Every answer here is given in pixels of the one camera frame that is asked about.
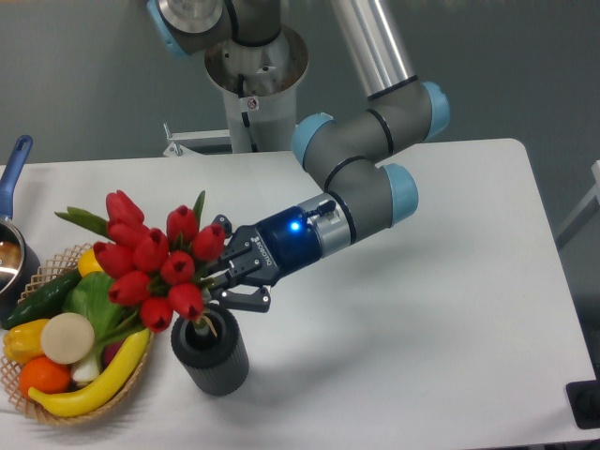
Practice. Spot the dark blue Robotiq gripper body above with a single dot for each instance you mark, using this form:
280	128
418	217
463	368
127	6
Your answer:
273	248

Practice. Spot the red tulip bouquet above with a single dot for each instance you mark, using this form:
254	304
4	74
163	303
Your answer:
160	273

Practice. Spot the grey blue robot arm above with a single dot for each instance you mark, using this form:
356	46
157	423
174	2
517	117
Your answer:
362	193

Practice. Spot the dark grey ribbed vase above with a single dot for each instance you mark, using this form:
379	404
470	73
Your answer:
216	362

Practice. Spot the yellow lemon squash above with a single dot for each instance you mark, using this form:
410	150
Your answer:
88	264

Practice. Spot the green bok choy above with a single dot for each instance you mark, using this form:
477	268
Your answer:
111	322

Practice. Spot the purple eggplant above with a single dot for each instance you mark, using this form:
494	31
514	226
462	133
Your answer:
110	351

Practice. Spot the woven wicker basket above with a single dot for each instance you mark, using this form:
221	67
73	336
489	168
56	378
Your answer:
58	265

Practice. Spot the yellow banana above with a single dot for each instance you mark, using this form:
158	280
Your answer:
106	387

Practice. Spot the dark green cucumber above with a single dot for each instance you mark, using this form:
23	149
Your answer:
45	302

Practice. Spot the beige round disc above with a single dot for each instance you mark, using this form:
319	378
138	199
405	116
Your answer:
67	338

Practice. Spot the orange fruit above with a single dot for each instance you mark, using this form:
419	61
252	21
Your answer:
45	375

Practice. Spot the yellow bell pepper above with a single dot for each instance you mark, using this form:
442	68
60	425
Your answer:
22	343

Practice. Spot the black device at corner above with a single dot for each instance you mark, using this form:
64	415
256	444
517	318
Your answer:
584	402

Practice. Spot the white furniture leg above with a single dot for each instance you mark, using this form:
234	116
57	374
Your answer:
581	214

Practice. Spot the white metal mounting frame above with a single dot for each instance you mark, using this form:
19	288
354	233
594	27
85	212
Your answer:
192	143

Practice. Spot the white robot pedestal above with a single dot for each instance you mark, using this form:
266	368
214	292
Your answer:
258	86

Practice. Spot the blue handled saucepan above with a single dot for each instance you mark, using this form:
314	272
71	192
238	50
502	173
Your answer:
18	261

